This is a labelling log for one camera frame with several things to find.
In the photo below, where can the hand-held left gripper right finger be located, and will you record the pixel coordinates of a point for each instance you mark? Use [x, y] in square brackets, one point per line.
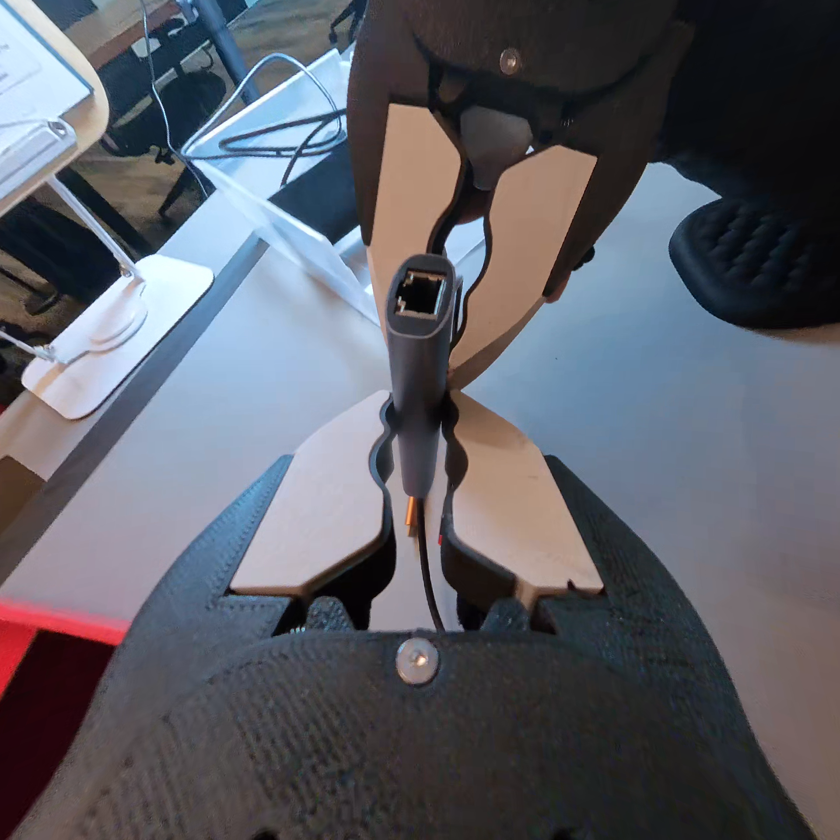
[518, 518]

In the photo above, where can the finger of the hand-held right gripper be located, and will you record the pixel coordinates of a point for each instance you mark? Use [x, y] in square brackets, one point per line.
[410, 184]
[538, 236]

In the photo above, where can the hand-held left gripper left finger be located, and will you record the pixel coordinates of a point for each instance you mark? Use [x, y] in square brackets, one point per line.
[315, 518]

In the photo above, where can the clear plastic bin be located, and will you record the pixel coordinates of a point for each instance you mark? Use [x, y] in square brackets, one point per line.
[295, 236]

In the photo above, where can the grey slim usb hub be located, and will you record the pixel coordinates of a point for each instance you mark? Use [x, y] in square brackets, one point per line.
[417, 367]

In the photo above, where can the red plastic bin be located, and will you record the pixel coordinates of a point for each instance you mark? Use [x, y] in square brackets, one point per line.
[39, 689]

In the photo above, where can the grey monitor pole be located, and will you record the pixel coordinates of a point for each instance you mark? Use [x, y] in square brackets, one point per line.
[233, 46]

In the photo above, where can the black textured pad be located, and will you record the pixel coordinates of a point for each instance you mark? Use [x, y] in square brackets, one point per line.
[761, 262]

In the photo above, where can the instruction sheet on stand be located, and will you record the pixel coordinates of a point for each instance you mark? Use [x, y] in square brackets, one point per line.
[131, 315]

